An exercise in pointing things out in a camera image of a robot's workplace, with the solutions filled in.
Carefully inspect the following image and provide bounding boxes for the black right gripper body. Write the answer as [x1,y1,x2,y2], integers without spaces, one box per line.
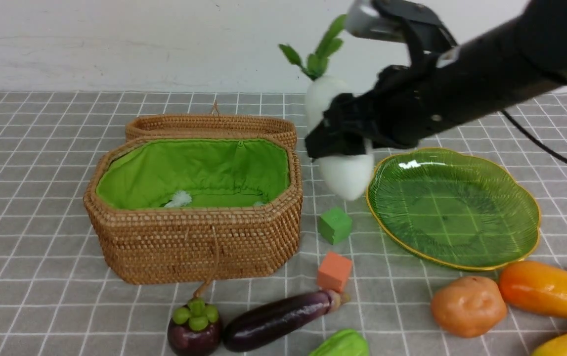
[305,65,442,159]

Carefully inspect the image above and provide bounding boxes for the white radish with leaves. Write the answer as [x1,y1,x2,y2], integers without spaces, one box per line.
[278,14,374,201]

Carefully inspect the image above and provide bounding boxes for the brown potato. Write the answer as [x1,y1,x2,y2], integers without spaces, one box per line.
[430,276,508,338]

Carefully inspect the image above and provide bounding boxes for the orange mango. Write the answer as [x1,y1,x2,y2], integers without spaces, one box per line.
[498,261,567,318]

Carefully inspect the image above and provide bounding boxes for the green chayote vegetable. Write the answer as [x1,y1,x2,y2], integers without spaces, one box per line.
[309,329,370,356]

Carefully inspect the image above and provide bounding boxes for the purple eggplant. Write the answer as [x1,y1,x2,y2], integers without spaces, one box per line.
[222,289,350,353]

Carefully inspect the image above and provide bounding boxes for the dark purple mangosteen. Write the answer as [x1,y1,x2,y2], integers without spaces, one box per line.
[167,297,223,356]

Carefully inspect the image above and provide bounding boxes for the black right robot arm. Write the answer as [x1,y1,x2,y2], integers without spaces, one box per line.
[305,0,567,159]

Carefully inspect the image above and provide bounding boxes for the green glass leaf plate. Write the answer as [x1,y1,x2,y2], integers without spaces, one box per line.
[365,148,542,272]

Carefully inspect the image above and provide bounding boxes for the green foam cube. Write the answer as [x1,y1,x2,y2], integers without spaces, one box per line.
[317,207,352,245]

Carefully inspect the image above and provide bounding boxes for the orange foam cube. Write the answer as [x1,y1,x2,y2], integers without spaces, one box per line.
[316,252,352,293]

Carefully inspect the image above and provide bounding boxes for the woven wicker basket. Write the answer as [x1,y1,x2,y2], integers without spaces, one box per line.
[84,135,303,285]

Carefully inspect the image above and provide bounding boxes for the grey checkered tablecloth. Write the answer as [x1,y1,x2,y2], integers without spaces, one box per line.
[0,92,567,356]

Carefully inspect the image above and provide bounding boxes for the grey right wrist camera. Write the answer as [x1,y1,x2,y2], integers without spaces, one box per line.
[345,0,460,68]

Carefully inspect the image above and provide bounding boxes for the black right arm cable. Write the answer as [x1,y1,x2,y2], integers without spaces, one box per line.
[501,110,567,176]

